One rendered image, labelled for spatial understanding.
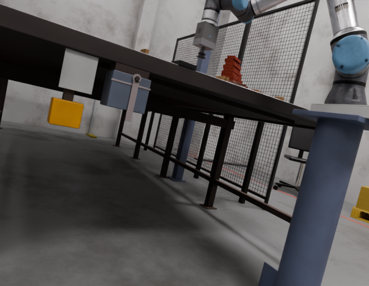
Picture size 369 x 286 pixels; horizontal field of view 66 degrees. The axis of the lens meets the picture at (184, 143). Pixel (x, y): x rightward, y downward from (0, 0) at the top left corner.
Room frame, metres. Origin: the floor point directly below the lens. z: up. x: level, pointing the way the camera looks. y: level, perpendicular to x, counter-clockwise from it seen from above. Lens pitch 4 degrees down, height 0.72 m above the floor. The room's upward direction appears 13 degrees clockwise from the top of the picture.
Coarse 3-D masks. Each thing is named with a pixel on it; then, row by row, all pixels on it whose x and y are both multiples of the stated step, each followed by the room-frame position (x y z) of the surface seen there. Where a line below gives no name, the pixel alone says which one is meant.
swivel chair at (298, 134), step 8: (296, 128) 4.67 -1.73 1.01; (296, 136) 4.65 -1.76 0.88; (304, 136) 4.63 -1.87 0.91; (312, 136) 4.62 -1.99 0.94; (288, 144) 4.66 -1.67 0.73; (296, 144) 4.63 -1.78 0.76; (304, 144) 4.61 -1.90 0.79; (296, 160) 4.19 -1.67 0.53; (304, 160) 4.18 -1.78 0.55; (296, 176) 4.42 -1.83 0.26; (280, 184) 4.35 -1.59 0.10; (288, 184) 4.52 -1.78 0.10; (296, 184) 4.39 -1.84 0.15
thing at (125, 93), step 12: (108, 72) 0.98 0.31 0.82; (120, 72) 0.94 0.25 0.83; (132, 72) 0.97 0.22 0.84; (144, 72) 0.99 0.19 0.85; (108, 84) 0.95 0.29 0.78; (120, 84) 0.94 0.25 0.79; (132, 84) 0.96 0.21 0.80; (144, 84) 0.98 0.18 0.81; (108, 96) 0.93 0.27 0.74; (120, 96) 0.94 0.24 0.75; (132, 96) 0.96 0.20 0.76; (144, 96) 0.99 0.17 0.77; (120, 108) 0.95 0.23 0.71; (132, 108) 0.96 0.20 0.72; (144, 108) 0.99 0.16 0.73
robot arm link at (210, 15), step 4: (204, 12) 1.33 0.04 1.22; (208, 12) 1.32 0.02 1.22; (212, 12) 1.32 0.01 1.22; (216, 12) 1.33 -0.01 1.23; (204, 16) 1.33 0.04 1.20; (208, 16) 1.32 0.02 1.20; (212, 16) 1.32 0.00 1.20; (216, 16) 1.33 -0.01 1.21; (212, 20) 1.33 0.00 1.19; (216, 20) 1.34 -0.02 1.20
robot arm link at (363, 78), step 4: (368, 68) 1.10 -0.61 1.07; (336, 72) 1.16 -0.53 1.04; (364, 72) 1.08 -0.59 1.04; (336, 76) 1.16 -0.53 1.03; (340, 76) 1.14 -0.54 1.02; (360, 76) 1.10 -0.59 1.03; (364, 76) 1.11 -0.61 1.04; (336, 80) 1.15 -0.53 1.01; (352, 80) 1.11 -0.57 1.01; (356, 80) 1.11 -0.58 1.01; (360, 80) 1.11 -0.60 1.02; (364, 80) 1.11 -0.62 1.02
